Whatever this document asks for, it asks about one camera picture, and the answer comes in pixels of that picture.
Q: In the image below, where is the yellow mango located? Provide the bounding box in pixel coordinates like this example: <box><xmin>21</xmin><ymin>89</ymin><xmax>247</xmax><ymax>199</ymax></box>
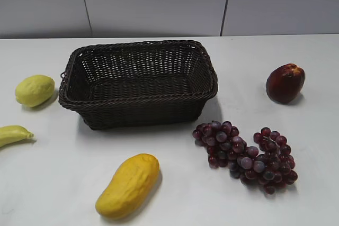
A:
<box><xmin>95</xmin><ymin>153</ymin><xmax>160</xmax><ymax>220</ymax></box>

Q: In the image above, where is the yellow-green lemon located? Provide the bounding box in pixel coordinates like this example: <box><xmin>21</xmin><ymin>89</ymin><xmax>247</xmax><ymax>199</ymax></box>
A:
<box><xmin>15</xmin><ymin>75</ymin><xmax>55</xmax><ymax>107</ymax></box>

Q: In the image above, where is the dark brown wicker basket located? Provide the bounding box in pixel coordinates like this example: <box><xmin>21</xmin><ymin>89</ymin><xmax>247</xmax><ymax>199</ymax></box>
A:
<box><xmin>59</xmin><ymin>40</ymin><xmax>218</xmax><ymax>130</ymax></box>

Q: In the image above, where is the purple grape bunch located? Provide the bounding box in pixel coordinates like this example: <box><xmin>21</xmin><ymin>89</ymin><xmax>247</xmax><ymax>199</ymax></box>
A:
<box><xmin>192</xmin><ymin>121</ymin><xmax>298</xmax><ymax>195</ymax></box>

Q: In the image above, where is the yellow banana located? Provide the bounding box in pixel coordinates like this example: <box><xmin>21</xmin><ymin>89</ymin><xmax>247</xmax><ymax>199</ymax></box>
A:
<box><xmin>0</xmin><ymin>125</ymin><xmax>34</xmax><ymax>148</ymax></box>

